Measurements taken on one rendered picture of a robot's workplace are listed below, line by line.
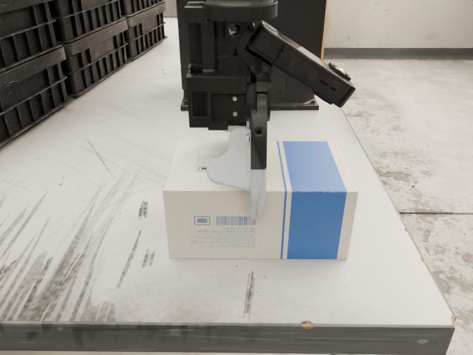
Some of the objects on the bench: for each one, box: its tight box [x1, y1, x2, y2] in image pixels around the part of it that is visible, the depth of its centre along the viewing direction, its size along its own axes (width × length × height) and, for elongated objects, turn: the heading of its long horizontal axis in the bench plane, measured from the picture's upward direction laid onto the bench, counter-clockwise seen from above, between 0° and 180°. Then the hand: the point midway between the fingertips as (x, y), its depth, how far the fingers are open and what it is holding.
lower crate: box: [61, 19, 131, 99], centre depth 105 cm, size 40×30×12 cm
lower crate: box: [123, 2, 168, 62], centre depth 130 cm, size 40×30×12 cm
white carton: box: [163, 140, 359, 260], centre depth 51 cm, size 20×12×9 cm, turn 89°
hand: (257, 183), depth 50 cm, fingers closed on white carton, 14 cm apart
